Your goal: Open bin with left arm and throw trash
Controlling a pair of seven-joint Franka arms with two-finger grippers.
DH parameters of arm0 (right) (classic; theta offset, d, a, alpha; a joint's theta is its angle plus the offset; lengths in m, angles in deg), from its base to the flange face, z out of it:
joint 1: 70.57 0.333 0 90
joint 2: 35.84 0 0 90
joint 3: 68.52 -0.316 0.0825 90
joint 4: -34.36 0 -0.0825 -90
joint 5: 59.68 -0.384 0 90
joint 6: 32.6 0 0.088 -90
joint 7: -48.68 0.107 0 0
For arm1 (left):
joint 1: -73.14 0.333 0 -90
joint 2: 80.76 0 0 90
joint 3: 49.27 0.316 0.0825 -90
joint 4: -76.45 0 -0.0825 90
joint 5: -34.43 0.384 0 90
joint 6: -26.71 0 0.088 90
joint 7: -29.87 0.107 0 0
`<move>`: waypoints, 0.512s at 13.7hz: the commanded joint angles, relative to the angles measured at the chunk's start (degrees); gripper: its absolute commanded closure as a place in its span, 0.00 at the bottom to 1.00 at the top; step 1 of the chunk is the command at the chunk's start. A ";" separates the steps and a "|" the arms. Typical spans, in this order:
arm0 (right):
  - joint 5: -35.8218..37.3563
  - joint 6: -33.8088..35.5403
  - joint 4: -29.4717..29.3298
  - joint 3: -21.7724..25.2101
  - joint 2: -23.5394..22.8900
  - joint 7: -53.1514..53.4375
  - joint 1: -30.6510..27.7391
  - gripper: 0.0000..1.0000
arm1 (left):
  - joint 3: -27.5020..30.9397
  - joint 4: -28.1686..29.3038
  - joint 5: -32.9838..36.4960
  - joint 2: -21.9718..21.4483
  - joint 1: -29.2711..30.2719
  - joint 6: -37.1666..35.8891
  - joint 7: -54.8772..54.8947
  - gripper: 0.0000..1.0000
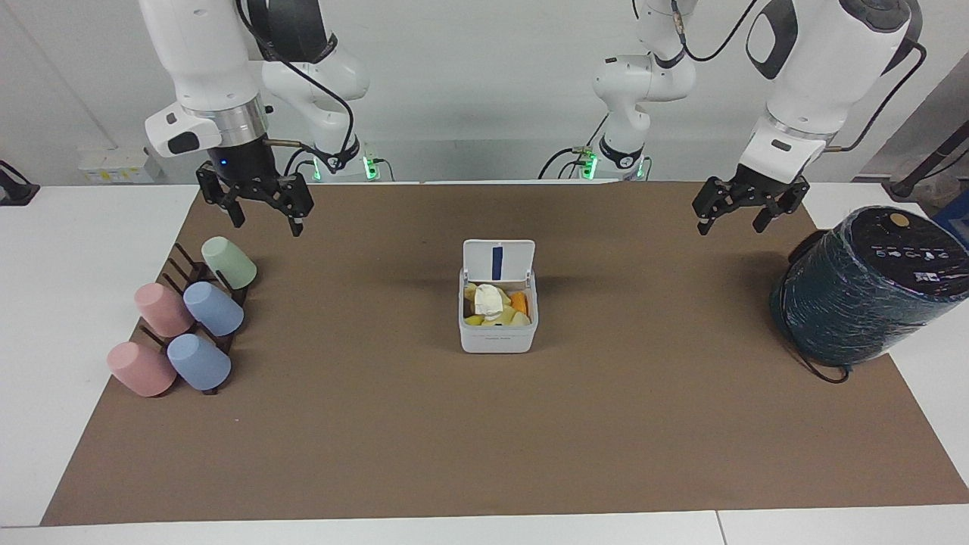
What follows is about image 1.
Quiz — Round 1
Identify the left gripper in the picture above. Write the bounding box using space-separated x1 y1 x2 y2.
692 164 810 236

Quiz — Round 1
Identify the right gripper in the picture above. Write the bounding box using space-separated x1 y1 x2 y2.
196 139 316 238

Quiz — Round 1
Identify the green plastic cup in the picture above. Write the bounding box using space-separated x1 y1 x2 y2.
201 236 258 291

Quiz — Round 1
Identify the dark wooden cup rack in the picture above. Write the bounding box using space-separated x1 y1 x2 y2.
139 242 255 397

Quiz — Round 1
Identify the blue plastic cup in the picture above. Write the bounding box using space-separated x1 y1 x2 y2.
182 281 245 338
166 334 232 392

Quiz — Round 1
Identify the dark wrapped rice cooker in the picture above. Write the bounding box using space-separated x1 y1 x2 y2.
769 204 969 369

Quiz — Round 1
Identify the pink plastic cup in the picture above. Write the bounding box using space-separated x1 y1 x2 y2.
106 341 178 398
134 282 196 339

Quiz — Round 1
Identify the black stand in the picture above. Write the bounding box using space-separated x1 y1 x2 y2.
0 160 41 207
889 120 969 200

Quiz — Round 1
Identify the small white lidded box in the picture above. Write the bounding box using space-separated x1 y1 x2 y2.
458 239 539 354

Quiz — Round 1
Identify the black cable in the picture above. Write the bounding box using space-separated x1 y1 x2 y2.
236 0 358 175
829 39 929 154
670 0 760 64
537 114 609 181

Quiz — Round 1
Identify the black bin cord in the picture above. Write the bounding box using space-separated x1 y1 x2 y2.
780 307 853 385

